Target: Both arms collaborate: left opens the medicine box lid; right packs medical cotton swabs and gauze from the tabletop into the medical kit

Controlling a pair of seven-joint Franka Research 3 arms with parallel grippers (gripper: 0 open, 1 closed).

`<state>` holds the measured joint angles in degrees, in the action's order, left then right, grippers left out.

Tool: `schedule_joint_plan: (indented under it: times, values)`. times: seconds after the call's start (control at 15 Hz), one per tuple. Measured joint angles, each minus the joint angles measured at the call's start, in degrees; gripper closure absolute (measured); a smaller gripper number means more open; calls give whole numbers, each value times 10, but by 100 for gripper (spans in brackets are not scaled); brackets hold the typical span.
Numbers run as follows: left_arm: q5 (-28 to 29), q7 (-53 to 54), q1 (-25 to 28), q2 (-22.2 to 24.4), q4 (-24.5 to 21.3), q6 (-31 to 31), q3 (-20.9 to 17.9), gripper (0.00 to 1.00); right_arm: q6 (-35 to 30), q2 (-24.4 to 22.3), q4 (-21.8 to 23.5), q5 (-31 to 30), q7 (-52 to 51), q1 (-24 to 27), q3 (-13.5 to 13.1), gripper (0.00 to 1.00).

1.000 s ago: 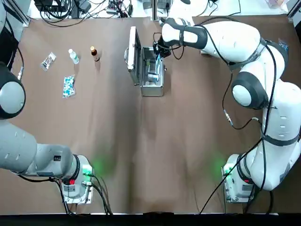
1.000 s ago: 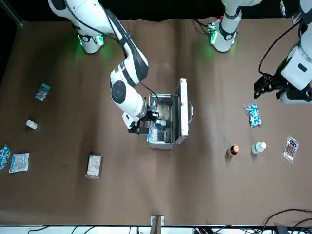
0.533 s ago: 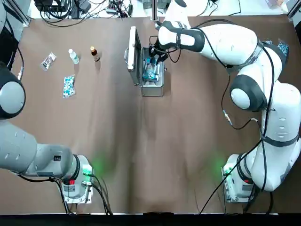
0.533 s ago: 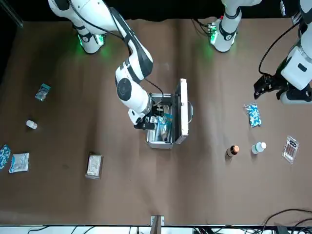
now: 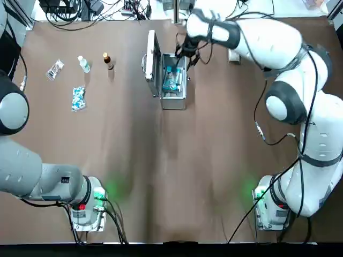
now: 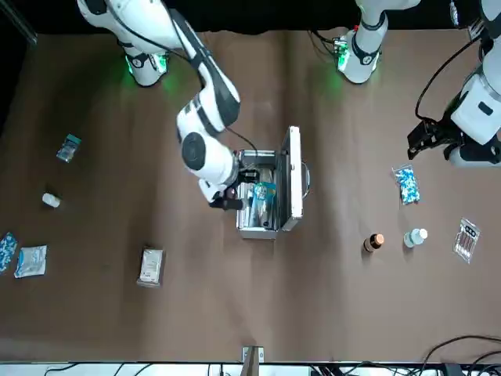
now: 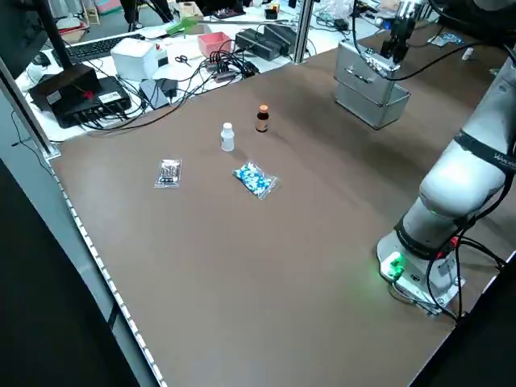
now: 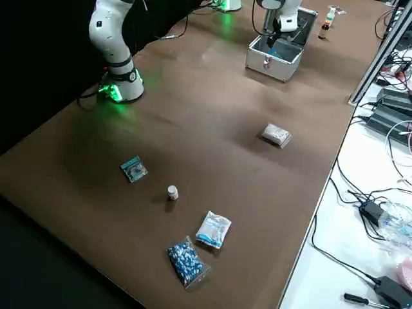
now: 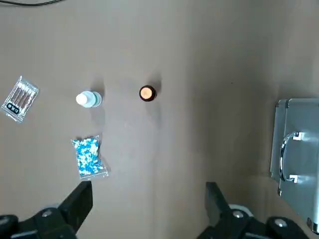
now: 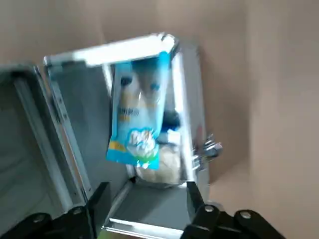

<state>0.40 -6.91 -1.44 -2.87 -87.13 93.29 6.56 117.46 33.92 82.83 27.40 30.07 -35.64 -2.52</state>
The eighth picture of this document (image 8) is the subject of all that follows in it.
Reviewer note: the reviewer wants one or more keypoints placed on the clear plastic bag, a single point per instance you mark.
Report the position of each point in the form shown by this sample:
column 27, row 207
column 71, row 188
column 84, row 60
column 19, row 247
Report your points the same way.
column 397, row 225

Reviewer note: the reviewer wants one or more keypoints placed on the clear packet of brown vials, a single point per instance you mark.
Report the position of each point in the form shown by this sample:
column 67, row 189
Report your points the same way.
column 340, row 10

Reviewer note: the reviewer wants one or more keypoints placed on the white blue soft packet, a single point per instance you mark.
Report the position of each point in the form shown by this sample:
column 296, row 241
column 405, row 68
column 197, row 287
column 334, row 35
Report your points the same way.
column 213, row 229

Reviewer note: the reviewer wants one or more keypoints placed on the pink round object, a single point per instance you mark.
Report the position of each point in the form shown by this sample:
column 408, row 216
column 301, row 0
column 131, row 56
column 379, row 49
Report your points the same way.
column 407, row 273

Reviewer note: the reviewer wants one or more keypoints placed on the white gauze packet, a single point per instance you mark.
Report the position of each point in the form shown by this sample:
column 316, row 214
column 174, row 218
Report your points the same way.
column 276, row 135

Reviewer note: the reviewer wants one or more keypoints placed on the silver aluminium medical case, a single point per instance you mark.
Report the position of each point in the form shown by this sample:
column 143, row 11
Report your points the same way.
column 273, row 69

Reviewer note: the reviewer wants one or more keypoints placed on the clear bottle white cap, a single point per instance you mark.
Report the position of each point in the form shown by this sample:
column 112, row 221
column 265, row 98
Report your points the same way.
column 330, row 14

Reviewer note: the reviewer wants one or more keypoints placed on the small black power adapter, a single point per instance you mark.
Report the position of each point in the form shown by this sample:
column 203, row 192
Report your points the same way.
column 371, row 210

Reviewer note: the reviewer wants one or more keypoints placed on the blue white capsule bag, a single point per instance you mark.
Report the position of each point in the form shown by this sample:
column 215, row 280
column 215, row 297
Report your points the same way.
column 186, row 261

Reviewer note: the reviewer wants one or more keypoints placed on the small white pill bottle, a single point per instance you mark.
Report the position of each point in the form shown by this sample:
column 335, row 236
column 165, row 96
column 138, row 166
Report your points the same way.
column 172, row 192

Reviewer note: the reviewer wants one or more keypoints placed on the small teal packet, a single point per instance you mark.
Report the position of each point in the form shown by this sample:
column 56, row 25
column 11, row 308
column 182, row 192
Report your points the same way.
column 134, row 169

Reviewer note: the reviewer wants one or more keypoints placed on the black power brick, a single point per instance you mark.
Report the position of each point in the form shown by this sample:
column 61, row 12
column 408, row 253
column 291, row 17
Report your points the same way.
column 394, row 291

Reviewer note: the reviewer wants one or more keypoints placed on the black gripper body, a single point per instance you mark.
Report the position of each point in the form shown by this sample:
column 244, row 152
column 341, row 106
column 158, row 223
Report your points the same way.
column 273, row 40

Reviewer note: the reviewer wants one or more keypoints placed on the aluminium frame post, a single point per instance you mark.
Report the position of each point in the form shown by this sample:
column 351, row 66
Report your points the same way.
column 380, row 61

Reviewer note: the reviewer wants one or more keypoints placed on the brown bottle orange cap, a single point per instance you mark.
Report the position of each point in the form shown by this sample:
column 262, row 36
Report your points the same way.
column 324, row 29

